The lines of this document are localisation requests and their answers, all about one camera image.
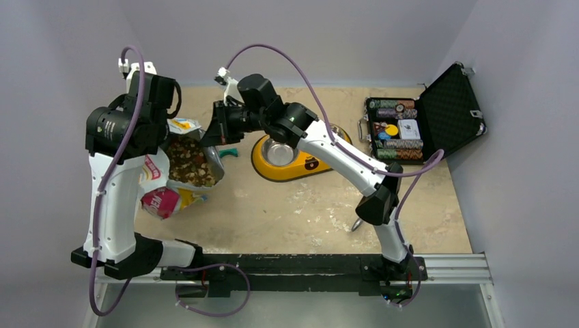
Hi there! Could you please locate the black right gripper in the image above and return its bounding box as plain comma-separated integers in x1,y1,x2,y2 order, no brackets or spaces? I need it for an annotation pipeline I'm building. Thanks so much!
200,100,267,147

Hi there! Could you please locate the white yellow pet food bag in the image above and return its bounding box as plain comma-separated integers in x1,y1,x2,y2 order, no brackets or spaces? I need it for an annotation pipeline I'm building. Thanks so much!
139,118,225,219

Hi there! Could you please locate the metal food scoop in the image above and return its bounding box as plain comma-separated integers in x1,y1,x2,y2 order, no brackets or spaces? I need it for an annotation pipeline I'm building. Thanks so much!
351,218,363,232

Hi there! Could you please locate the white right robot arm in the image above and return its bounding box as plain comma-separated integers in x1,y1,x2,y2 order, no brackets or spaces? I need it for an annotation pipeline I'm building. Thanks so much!
200,73,411,278

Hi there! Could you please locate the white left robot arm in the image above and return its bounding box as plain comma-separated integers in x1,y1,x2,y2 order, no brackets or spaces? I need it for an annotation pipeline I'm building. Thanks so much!
70,61,203,280

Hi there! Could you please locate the yellow double pet bowl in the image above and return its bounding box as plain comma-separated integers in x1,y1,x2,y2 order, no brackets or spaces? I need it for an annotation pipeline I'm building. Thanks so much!
251,135,332,182

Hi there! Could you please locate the teal arch block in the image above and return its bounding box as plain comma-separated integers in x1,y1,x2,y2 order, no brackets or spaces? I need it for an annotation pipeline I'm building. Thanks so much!
219,148,239,158

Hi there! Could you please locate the yellow dealer chip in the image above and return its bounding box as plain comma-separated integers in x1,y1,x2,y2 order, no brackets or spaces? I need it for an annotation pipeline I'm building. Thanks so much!
384,124,399,138

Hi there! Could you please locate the white card box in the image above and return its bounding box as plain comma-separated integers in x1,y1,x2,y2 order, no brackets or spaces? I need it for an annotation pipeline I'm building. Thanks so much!
397,119,421,140

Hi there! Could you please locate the black poker chip case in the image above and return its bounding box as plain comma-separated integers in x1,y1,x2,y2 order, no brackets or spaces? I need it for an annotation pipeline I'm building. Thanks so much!
358,61,487,165

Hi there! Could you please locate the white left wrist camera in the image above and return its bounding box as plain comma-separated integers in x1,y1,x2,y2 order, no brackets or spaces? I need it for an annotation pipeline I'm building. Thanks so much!
117,58,157,92

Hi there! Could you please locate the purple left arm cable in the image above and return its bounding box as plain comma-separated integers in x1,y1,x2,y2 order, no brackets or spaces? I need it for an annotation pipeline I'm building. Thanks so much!
88,44,147,317

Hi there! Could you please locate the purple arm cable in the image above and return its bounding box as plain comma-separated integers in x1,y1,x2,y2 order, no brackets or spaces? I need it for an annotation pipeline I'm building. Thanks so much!
221,44,446,254
88,44,147,317

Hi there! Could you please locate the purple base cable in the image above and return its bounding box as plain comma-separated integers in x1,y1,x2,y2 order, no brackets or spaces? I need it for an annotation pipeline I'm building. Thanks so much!
175,263,253,318

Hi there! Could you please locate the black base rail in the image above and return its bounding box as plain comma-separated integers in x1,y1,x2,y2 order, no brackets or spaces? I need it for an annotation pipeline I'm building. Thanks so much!
95,253,493,299

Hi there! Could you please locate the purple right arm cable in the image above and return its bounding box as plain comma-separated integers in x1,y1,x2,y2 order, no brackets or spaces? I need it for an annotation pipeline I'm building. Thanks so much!
221,44,446,254

